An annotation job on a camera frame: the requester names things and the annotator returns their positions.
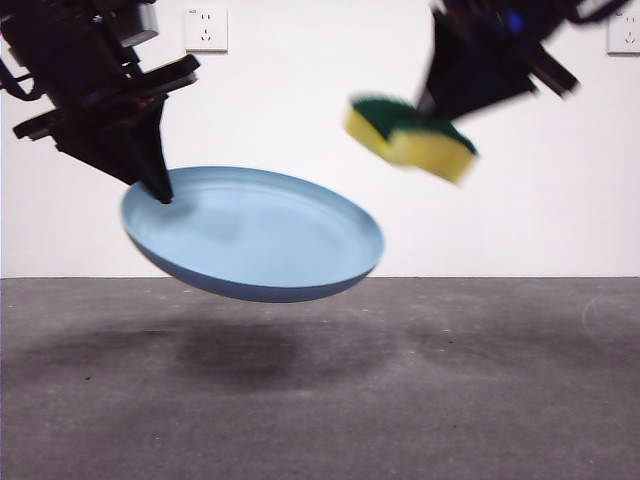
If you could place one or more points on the white wall socket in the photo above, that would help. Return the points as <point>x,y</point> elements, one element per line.
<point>207,30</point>
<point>625,37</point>

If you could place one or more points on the blue round plate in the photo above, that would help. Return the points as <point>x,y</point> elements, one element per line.
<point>260,245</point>

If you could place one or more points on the yellow sponge with green pad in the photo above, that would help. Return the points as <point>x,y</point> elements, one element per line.
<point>420,147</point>

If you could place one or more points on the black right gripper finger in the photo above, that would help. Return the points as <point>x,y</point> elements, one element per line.
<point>470,85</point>
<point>429,97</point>

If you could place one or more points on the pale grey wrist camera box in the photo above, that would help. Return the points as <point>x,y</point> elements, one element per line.
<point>142,25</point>

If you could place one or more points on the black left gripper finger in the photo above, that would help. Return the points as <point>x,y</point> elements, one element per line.
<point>152,150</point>
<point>110,155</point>

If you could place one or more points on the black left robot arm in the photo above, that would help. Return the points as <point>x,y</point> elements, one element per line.
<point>50,25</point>

